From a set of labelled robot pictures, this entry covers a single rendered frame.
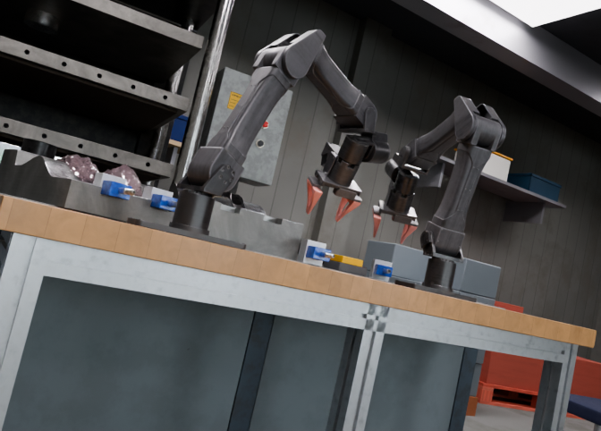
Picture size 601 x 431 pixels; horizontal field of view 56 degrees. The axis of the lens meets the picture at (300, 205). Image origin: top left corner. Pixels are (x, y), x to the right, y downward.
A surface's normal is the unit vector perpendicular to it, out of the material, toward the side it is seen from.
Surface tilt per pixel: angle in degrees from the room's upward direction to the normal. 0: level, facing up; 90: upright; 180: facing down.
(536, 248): 90
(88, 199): 90
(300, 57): 90
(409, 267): 90
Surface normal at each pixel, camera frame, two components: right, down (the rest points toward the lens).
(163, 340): 0.43, 0.00
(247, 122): 0.68, 0.07
